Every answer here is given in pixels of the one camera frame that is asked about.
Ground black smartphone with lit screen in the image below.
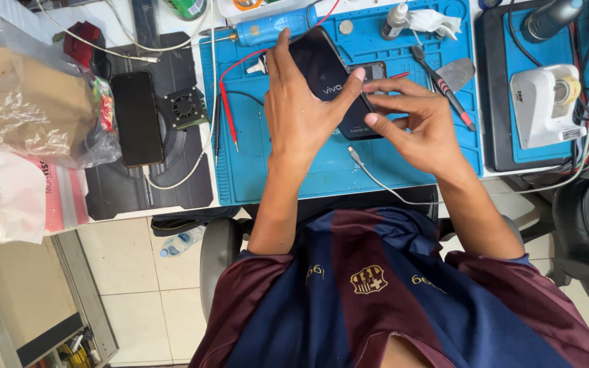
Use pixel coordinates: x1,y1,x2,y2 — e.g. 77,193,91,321
286,26,385,142

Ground black phone frame part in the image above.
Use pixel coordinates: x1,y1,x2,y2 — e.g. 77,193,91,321
348,61,389,97

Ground black and red brush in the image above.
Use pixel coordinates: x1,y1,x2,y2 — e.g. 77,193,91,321
410,44,478,133

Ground plastic water bottle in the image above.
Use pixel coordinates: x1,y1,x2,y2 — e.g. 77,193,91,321
159,224,207,258

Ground clear bag with brown paper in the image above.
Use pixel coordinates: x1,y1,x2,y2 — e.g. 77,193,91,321
0,17,122,170

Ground small white glue bottle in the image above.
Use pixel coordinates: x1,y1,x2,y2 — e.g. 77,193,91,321
380,2,410,42

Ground long white cable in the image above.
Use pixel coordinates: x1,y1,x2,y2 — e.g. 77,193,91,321
142,0,220,191

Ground small black cooling fan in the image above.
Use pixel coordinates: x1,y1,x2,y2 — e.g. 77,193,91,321
163,85,209,132

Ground metal spatula blade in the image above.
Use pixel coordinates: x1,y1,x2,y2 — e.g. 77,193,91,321
435,57,477,94

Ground person's right hand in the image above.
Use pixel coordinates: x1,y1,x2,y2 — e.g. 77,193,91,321
362,77,467,178

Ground white parts tray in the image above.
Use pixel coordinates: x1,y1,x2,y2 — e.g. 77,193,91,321
217,0,326,25

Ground pink and white plastic bag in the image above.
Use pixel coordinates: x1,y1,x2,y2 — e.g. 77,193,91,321
0,147,91,245

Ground green can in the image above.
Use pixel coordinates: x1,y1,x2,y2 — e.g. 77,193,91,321
164,0,209,21

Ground small white nozzle cap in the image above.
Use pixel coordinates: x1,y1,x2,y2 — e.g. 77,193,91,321
245,55,270,75

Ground white tape dispenser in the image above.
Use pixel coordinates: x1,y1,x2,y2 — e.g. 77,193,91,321
509,63,588,150

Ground red and black object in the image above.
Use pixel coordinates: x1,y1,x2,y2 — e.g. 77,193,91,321
62,21,112,78

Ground blue electric screwdriver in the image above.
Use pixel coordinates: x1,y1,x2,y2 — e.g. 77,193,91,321
198,5,319,48

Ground black hot air handle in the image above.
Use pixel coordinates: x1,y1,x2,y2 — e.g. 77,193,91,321
520,0,585,44

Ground large blue repair mat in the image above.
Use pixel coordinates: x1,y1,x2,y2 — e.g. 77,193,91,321
199,0,484,206

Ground blue mat on black tray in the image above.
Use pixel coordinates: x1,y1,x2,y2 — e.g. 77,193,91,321
480,0,589,173

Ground maroon and blue jersey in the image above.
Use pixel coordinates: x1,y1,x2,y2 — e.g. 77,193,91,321
188,206,589,368

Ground white charging cable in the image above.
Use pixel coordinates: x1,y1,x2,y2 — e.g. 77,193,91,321
347,145,587,206

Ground grey cabinet with drawer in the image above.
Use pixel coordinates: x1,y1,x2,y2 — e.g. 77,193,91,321
0,212,119,368

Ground thin white cable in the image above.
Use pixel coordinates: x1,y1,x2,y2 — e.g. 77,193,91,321
35,0,213,63

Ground red multimeter probe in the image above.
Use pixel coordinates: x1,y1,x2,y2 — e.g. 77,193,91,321
218,48,270,153

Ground grey office chair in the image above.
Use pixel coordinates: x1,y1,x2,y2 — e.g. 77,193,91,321
199,217,255,324

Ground black smartphone with dark screen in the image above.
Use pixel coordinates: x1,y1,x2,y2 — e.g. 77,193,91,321
109,70,165,169

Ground black multimeter probe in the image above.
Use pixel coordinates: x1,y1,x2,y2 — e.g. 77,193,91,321
214,90,266,167

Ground person's left hand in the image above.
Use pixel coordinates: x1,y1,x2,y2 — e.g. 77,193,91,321
264,28,366,160

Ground black chair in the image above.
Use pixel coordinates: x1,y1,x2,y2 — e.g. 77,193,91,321
549,173,589,340

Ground crumpled white tissue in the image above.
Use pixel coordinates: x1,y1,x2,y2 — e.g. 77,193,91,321
406,9,463,41

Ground dark grey work mat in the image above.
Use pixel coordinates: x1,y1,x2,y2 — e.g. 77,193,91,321
84,31,214,222

